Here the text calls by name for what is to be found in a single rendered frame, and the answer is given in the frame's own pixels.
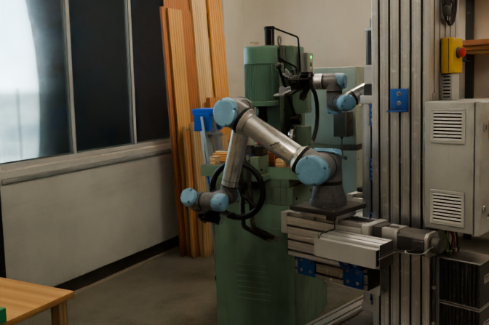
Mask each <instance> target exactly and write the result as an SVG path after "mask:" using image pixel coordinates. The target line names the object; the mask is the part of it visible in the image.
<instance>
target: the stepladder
mask: <svg viewBox="0 0 489 325"><path fill-rule="evenodd" d="M192 115H193V116H194V131H196V132H200V134H201V141H202V153H203V159H204V164H206V163H210V156H212V154H213V149H212V139H213V145H214V151H215V152H216V151H217V150H223V143H222V138H221V136H223V133H222V132H220V129H222V128H223V127H221V126H219V125H218V124H217V123H216V122H215V119H214V118H213V108H196V109H192ZM210 131H212V132H211V133H210ZM211 136H212V139H211ZM205 179H206V186H207V192H208V193H210V181H211V179H212V177H206V176H205ZM211 230H212V242H213V249H214V256H215V225H214V224H212V223H211Z"/></svg>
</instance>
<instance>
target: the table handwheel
mask: <svg viewBox="0 0 489 325"><path fill-rule="evenodd" d="M225 164H226V163H224V164H221V165H220V166H219V167H218V168H217V169H216V170H215V172H214V174H213V176H212V179H211V181H210V192H211V191H212V190H215V186H216V182H217V179H218V176H219V175H220V173H221V172H222V171H223V170H224V168H225ZM242 167H244V168H245V169H247V170H249V171H250V172H251V173H252V174H253V175H254V176H255V178H256V180H257V181H258V184H259V188H260V197H259V200H258V203H257V204H256V205H255V204H254V203H253V202H252V201H251V200H249V198H248V197H246V195H245V194H244V192H245V191H246V190H248V189H247V182H246V183H244V184H243V185H242V184H240V178H241V175H240V178H239V185H238V190H239V193H240V196H241V197H242V198H243V199H245V200H246V201H247V202H248V203H249V204H250V205H251V206H253V207H254V209H253V210H251V211H250V212H248V213H246V214H235V215H234V216H233V217H232V218H231V219H233V220H246V219H249V218H251V217H253V216H255V215H256V214H257V213H258V212H259V211H260V210H261V208H262V206H263V203H264V201H265V197H266V187H265V183H264V181H263V178H262V177H261V174H260V173H259V171H258V170H257V169H256V168H255V167H253V166H252V165H251V164H248V163H247V162H244V161H243V165H242Z"/></svg>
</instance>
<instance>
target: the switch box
mask: <svg viewBox="0 0 489 325"><path fill-rule="evenodd" d="M300 55H301V71H302V72H313V54H312V53H308V52H302V53H300ZM310 56H312V58H311V59H310ZM310 60H311V61H310ZM310 63H312V67H311V66H310ZM310 67H311V69H310Z"/></svg>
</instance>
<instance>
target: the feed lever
mask: <svg viewBox="0 0 489 325"><path fill-rule="evenodd" d="M281 67H282V64H281V63H276V64H275V68H276V69H277V70H278V71H279V75H280V77H281V80H282V83H283V86H284V87H287V86H286V83H285V80H284V77H283V75H282V71H281ZM287 98H288V101H289V104H290V107H291V110H292V112H293V113H292V114H291V115H290V123H291V124H297V125H301V122H302V115H301V114H300V113H295V110H294V107H293V104H292V101H291V99H290V96H287Z"/></svg>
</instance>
